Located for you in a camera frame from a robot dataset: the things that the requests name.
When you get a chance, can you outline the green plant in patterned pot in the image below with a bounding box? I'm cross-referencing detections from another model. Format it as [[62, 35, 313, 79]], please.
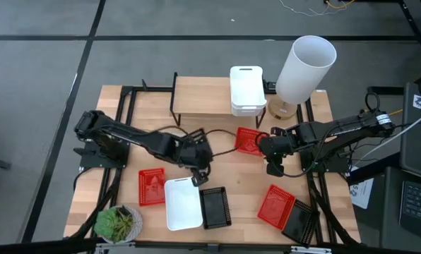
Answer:
[[93, 205, 143, 244]]

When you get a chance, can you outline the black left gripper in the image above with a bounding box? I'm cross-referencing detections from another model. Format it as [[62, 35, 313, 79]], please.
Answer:
[[177, 133, 214, 188]]

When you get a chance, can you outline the red slotted plastic basket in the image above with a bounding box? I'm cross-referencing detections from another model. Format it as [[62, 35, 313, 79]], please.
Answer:
[[256, 183, 297, 231], [138, 167, 167, 207], [234, 126, 270, 157]]

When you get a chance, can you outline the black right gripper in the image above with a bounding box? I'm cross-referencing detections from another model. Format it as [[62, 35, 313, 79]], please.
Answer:
[[254, 131, 295, 159]]

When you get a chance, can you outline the black slotted plastic basket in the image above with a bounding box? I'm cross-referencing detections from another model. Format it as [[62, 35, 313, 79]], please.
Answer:
[[198, 186, 232, 231], [280, 198, 321, 248]]

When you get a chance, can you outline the white shade wooden base lamp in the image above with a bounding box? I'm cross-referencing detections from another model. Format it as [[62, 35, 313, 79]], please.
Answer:
[[267, 35, 338, 121]]

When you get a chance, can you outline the thin white floor cable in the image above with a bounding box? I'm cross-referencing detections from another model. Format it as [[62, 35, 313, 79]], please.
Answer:
[[278, 0, 340, 18]]

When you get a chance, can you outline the white plastic basket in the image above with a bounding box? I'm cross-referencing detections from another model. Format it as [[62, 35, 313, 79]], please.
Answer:
[[229, 65, 265, 109], [163, 176, 204, 232], [230, 100, 268, 118]]

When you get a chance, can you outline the white printed paper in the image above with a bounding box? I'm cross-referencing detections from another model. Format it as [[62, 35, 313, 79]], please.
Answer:
[[350, 175, 374, 210]]

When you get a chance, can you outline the wooden shelf with black frame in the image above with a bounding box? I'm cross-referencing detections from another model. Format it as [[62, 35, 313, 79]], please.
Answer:
[[170, 72, 268, 130]]

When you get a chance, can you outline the black laptop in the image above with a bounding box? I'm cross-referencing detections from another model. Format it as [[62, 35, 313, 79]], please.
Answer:
[[399, 178, 421, 244]]

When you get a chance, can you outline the yellow cable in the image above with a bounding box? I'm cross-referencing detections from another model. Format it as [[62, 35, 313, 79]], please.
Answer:
[[324, 0, 357, 11]]

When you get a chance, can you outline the dark arm cable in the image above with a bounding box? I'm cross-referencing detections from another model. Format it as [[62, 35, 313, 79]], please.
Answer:
[[150, 125, 240, 159]]

